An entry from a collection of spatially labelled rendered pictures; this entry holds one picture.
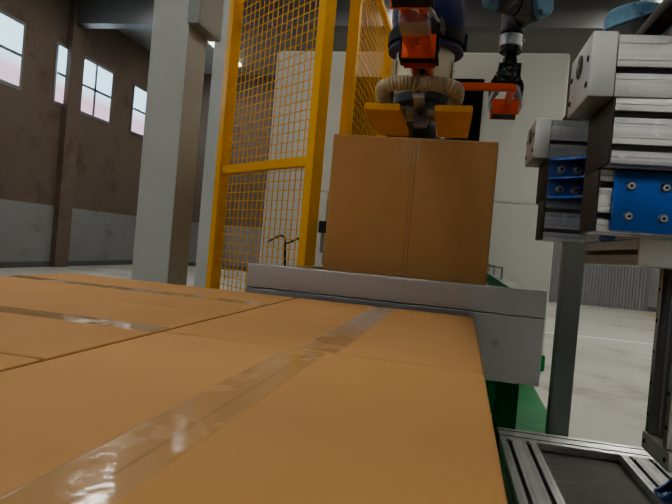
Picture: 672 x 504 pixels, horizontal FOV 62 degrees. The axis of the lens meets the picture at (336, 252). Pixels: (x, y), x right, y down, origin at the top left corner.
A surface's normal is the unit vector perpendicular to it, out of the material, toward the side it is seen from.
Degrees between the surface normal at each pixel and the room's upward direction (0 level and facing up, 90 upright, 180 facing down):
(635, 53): 90
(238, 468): 0
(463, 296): 90
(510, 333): 90
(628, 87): 90
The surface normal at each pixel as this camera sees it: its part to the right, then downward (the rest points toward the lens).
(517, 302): -0.22, -0.01
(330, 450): 0.09, -1.00
